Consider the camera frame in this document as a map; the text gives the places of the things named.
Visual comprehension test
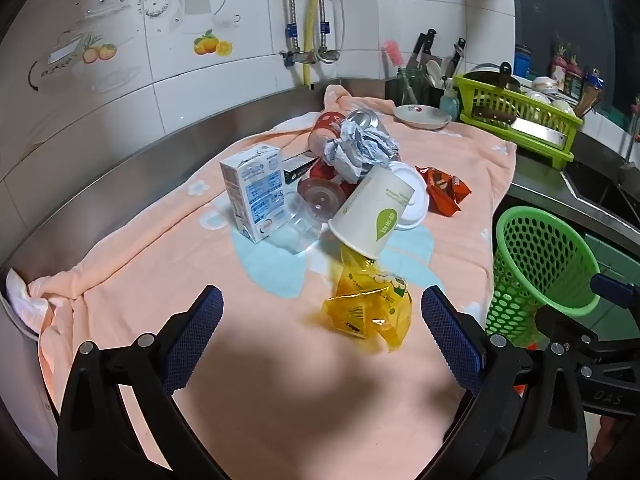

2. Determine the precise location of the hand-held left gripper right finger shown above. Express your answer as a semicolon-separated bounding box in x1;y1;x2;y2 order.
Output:
421;285;588;480

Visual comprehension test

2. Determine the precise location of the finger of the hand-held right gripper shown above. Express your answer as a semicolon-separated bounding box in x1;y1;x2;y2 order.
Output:
590;272;640;311
535;305;640;347

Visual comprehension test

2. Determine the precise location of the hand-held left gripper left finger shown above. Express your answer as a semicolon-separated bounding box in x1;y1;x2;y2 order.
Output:
57;285;231;480

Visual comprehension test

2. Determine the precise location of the green plastic mesh basket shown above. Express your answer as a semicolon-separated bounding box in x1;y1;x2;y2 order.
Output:
484;205;601;348

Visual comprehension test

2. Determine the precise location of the yellow snack wrapper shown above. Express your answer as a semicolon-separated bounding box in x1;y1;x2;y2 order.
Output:
324;245;413;351

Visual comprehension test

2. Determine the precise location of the white plastic cup lid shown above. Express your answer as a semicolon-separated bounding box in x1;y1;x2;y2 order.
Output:
387;161;431;231

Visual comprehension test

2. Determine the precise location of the white paper cup green leaf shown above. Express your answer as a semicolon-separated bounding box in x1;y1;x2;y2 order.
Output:
327;166;416;261

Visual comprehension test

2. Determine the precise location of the red orange snack wrapper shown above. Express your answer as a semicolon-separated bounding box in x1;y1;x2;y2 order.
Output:
415;166;472;218

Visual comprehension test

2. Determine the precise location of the clear plastic cup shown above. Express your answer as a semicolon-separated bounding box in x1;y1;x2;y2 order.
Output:
277;192;331;253

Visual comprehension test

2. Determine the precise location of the white blue milk carton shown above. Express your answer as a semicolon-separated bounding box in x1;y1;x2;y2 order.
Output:
220;143;287;245

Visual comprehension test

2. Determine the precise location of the silver wrapper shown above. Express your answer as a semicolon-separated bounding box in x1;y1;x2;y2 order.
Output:
320;119;401;184

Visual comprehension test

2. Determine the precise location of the steel sink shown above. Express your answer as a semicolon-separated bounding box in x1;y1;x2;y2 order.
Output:
562;160;640;221

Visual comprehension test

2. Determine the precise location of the peach floral towel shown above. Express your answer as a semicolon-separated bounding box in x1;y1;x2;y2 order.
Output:
27;84;518;480

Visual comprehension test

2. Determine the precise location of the white cloth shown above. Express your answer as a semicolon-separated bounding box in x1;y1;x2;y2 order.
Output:
5;267;63;333

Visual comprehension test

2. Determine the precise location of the red yellow drink bottle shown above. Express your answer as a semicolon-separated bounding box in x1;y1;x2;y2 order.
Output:
297;161;356;221

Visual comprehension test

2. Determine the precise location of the small black box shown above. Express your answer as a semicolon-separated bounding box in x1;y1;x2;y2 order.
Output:
282;155;321;183

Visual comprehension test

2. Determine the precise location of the red packet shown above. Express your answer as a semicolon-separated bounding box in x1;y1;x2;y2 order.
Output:
550;50;583;96

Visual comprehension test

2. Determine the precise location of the green plastic dish rack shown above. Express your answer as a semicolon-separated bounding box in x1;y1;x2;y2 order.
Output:
452;72;585;170

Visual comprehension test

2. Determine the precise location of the teal soap bottle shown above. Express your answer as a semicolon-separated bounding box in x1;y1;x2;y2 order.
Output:
440;77;461;118

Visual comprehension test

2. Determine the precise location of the silver drink can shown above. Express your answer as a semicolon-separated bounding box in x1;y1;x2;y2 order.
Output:
345;108;381;133

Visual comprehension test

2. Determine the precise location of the black wok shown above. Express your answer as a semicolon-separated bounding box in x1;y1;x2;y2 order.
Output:
462;62;523;93

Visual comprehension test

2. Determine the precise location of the red printed plastic cup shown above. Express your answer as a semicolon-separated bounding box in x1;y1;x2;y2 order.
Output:
307;111;346;156

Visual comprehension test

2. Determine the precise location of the glass utensil jar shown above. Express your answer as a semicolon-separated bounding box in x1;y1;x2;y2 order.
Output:
385;67;432;106

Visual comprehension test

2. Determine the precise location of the pink bottle brush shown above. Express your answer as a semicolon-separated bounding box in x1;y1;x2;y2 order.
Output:
382;39;418;106

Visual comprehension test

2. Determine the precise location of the wooden handled cleaver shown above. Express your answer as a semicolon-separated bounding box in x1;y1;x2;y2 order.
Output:
472;105;571;148

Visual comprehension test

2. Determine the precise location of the black handled knife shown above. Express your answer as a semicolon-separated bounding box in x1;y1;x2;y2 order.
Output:
406;29;437;71
445;38;466;78

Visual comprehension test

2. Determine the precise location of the metal wall valve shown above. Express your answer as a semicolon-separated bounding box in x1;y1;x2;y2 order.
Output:
280;47;341;68

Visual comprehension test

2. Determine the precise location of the wall tap with hoses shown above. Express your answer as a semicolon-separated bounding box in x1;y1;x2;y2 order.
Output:
301;0;331;86

